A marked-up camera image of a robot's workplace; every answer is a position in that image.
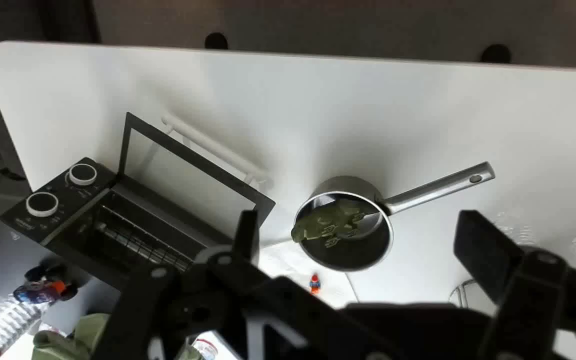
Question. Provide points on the black round foot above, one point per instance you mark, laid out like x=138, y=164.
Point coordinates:
x=217, y=41
x=494, y=53

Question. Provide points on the small red object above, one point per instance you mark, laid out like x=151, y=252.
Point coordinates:
x=315, y=285

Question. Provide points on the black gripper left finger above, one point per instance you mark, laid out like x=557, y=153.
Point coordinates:
x=244, y=234

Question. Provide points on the black toaster oven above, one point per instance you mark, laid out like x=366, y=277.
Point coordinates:
x=68, y=222

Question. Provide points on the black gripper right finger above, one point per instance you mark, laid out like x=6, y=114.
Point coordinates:
x=486, y=252

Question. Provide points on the green leafy toy vegetable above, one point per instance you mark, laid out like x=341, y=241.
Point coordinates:
x=325, y=222

